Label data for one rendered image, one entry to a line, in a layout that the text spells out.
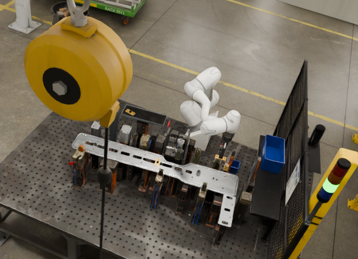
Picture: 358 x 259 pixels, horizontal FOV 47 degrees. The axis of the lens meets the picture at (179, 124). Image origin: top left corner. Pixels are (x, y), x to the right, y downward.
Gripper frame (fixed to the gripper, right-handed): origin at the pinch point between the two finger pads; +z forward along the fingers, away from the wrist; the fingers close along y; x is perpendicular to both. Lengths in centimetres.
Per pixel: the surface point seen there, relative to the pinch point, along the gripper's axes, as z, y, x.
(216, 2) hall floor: 131, -537, -63
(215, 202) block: 30.6, 21.7, 5.5
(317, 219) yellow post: -19, 53, 64
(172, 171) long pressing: 28.7, 4.4, -32.9
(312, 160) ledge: -14, -5, 65
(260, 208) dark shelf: 26, 19, 39
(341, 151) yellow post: -72, 46, 58
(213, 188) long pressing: 28.7, 10.1, 1.4
